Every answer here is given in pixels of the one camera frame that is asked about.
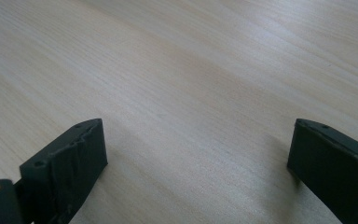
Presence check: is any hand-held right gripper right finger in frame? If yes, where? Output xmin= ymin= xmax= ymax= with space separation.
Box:
xmin=286 ymin=118 xmax=358 ymax=224

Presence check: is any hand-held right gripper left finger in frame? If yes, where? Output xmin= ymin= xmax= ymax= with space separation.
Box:
xmin=19 ymin=118 xmax=109 ymax=224

